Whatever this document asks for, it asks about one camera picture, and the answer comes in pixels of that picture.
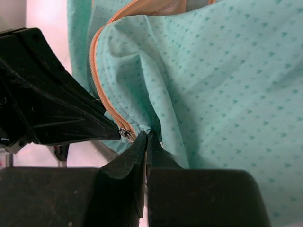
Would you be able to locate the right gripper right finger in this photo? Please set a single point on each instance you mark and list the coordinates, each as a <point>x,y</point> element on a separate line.
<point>180,197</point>

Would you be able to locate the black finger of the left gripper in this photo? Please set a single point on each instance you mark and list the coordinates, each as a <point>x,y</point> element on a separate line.
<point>40,102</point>

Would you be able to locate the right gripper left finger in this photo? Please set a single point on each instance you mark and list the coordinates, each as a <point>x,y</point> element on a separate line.
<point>110,196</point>

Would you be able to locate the silver zipper slider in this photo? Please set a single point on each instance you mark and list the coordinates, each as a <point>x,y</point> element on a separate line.
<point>128,134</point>

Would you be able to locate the orange and teal jacket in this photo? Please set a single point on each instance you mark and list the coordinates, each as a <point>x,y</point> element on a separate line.
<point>220,82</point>

